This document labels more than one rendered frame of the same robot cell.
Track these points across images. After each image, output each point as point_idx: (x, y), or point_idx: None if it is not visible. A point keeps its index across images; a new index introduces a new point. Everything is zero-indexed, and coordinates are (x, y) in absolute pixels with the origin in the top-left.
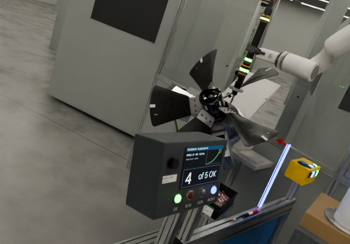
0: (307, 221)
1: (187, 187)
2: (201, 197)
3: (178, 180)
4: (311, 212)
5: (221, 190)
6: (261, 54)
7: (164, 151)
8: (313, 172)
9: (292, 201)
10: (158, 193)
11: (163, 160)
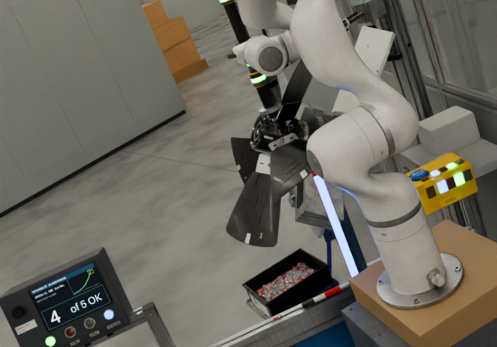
0: (357, 294)
1: (58, 325)
2: (92, 328)
3: (40, 324)
4: (361, 276)
5: (317, 266)
6: (236, 58)
7: (1, 305)
8: (437, 184)
9: None
10: (20, 344)
11: (5, 314)
